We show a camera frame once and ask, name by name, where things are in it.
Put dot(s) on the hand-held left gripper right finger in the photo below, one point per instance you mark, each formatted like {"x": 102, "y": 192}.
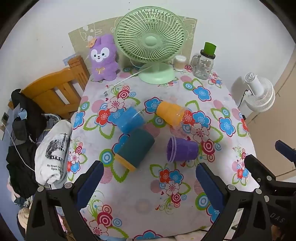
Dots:
{"x": 208, "y": 184}

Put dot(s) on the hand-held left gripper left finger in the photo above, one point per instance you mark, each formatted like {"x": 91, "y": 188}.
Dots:
{"x": 89, "y": 184}

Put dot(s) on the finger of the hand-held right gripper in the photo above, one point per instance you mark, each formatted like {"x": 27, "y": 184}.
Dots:
{"x": 259, "y": 166}
{"x": 285, "y": 150}

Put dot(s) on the purple plastic cup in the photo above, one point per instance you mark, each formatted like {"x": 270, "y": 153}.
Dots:
{"x": 183, "y": 149}

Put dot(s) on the dark teal cup orange rim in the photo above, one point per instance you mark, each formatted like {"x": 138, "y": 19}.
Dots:
{"x": 136, "y": 148}

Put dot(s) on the blue plastic cup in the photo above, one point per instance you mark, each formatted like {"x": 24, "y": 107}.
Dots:
{"x": 129, "y": 120}

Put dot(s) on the orange plastic cup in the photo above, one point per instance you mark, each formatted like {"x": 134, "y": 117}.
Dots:
{"x": 170, "y": 112}

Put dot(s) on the green plastic cup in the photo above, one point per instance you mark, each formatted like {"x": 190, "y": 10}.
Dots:
{"x": 210, "y": 48}

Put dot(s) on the white printed shirt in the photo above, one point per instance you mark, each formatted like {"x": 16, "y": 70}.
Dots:
{"x": 53, "y": 148}

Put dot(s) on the floral tablecloth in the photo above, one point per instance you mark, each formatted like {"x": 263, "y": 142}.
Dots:
{"x": 148, "y": 176}

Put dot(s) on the white standing fan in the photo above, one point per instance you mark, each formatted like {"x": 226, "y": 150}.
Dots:
{"x": 261, "y": 95}

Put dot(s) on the dark clothes pile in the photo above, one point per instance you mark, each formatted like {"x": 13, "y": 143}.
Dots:
{"x": 23, "y": 150}

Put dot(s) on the wooden chair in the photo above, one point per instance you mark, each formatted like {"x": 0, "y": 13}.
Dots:
{"x": 57, "y": 88}

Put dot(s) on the glass mug jar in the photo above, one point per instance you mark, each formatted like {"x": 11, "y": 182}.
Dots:
{"x": 203, "y": 68}

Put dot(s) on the purple plush toy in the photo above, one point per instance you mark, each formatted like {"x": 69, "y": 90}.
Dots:
{"x": 103, "y": 62}

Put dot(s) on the cotton swab container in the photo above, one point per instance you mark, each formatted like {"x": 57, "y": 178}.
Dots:
{"x": 180, "y": 63}

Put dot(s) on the blue paper piece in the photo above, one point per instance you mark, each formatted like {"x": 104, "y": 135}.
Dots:
{"x": 69, "y": 59}

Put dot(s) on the green desk fan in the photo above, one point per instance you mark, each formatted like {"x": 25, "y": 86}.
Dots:
{"x": 150, "y": 41}

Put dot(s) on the wall socket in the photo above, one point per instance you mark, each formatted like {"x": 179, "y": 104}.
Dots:
{"x": 4, "y": 117}

